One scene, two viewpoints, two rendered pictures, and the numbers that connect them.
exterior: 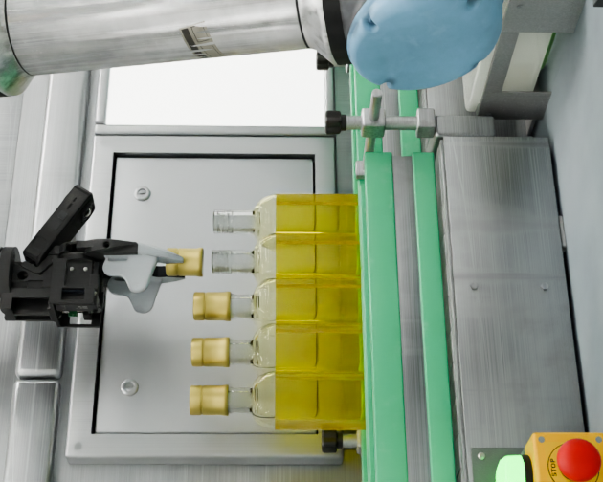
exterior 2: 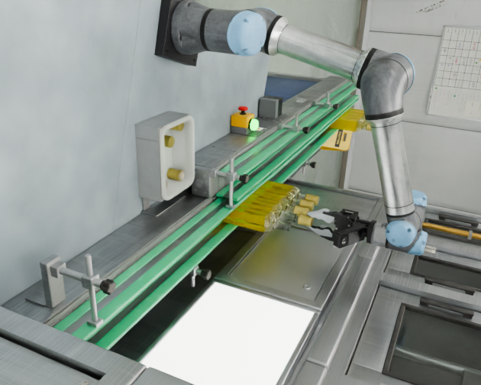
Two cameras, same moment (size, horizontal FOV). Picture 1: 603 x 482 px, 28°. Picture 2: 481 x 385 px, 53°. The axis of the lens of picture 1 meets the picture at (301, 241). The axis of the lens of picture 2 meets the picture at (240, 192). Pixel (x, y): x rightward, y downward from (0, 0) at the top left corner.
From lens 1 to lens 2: 2.17 m
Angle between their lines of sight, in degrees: 91
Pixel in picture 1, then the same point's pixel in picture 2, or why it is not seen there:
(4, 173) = (369, 330)
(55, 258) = (353, 218)
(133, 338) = (327, 253)
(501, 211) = (211, 156)
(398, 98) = (201, 218)
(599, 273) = (211, 115)
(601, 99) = (189, 101)
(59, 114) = (335, 325)
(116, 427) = not seen: hidden behind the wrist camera
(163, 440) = not seen: hidden behind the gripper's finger
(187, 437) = not seen: hidden behind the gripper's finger
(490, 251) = (221, 152)
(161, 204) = (300, 282)
